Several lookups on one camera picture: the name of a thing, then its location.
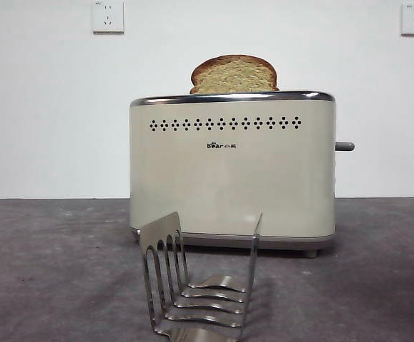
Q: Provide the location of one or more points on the brown-crusted bread slice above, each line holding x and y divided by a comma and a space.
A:
233, 76

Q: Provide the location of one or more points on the grey toaster lever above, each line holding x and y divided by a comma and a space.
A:
346, 146

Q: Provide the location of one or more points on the cream toaster with chrome top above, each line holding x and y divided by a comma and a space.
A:
228, 178

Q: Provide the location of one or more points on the stainless steel toast rack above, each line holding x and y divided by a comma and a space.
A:
156, 231

